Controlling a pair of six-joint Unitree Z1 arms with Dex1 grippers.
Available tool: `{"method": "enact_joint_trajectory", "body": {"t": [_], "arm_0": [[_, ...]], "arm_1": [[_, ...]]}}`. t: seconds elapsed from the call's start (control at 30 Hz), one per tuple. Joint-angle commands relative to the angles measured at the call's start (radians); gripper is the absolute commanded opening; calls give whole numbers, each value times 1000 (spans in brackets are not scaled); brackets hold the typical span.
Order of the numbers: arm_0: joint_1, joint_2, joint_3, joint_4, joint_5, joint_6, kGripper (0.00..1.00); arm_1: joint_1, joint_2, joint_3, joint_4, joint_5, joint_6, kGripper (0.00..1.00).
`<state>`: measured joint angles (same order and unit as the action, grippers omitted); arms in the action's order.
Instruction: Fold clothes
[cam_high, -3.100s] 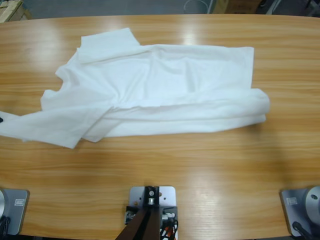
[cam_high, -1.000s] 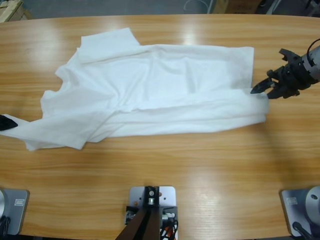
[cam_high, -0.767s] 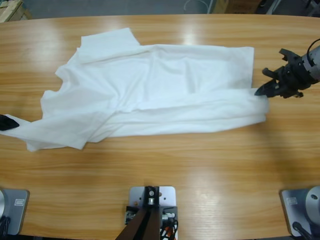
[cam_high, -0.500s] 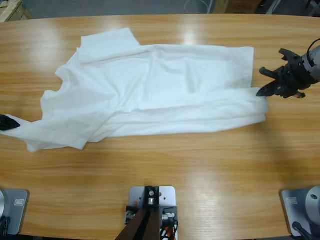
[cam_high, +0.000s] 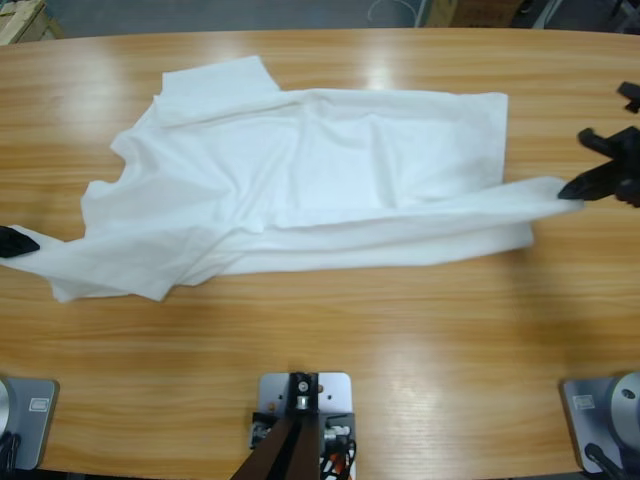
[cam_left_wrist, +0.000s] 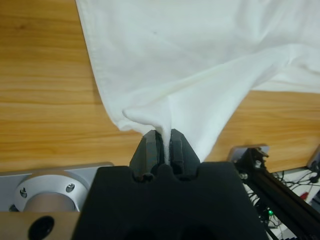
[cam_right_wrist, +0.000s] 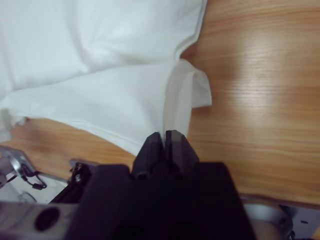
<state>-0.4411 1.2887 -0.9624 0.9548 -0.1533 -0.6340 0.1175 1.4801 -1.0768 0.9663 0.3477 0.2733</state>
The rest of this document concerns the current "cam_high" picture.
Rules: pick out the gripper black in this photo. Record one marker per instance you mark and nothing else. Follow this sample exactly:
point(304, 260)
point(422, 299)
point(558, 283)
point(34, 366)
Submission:
point(631, 165)

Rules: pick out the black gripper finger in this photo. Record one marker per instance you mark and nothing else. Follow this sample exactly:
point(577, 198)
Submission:
point(15, 249)
point(12, 235)

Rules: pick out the white t-shirt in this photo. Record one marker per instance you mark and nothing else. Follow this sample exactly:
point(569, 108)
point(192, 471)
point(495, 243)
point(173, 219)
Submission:
point(300, 175)

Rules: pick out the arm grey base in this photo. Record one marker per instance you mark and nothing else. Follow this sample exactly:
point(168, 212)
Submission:
point(585, 425)
point(30, 425)

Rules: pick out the grey chair leg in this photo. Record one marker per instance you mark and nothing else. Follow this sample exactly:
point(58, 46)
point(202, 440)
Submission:
point(547, 12)

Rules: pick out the brown cardboard box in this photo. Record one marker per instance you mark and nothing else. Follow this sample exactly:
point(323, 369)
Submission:
point(475, 12)

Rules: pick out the stacked wooden boards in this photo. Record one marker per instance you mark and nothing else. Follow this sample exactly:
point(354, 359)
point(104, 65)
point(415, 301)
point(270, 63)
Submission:
point(20, 20)

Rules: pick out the silver metal clamp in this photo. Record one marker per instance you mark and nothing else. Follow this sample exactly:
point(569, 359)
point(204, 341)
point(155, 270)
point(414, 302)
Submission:
point(337, 434)
point(257, 432)

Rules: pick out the white mounting block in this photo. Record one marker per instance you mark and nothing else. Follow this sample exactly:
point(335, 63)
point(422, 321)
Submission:
point(337, 387)

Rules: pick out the dark camera post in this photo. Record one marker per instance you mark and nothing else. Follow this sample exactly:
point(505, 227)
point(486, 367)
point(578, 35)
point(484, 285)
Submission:
point(280, 455)

